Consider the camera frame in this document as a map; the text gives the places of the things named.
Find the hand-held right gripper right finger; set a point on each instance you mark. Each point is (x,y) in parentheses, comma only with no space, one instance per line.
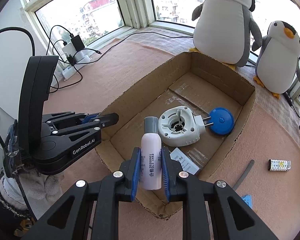
(166,177)

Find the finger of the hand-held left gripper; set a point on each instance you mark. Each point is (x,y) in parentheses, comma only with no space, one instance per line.
(108,120)
(90,119)

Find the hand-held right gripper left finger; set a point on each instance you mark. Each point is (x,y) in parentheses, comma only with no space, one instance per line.
(136,177)

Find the small white labelled box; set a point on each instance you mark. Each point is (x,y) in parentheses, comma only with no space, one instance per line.
(182,160)

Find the white bottle with grey cap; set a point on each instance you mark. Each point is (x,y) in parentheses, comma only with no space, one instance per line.
(151,150)

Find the cardboard box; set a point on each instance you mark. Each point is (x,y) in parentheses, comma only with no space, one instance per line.
(140,92)

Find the white plug-in device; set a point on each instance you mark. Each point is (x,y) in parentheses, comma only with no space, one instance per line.
(177,127)

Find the long grey metal spoon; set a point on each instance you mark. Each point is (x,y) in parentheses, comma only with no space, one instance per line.
(243,173)

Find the blue round disc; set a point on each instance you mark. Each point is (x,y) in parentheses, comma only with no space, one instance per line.
(222,121)

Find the patterned white lighter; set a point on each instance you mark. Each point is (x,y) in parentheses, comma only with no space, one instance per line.
(278,165)

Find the person's left forearm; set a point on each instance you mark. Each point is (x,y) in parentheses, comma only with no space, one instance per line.
(5,205)

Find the person's left hand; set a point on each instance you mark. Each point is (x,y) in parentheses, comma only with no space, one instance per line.
(45,186)

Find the small black plug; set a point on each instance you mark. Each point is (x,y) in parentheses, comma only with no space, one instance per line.
(70,58)

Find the clear plastic wrap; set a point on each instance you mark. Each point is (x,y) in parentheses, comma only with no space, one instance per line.
(13,155)

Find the white charger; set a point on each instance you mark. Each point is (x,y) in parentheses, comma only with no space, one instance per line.
(68,48)

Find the white power strip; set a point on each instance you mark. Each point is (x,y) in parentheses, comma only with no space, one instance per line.
(81,57)

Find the black charger brick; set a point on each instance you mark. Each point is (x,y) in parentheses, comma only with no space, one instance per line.
(77,43)

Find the large penguin plush toy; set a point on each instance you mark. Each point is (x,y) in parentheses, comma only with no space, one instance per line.
(222,30)

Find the small penguin plush toy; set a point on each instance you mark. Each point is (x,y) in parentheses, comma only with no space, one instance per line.
(277,62)

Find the white window frame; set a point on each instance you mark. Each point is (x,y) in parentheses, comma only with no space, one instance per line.
(137,5)

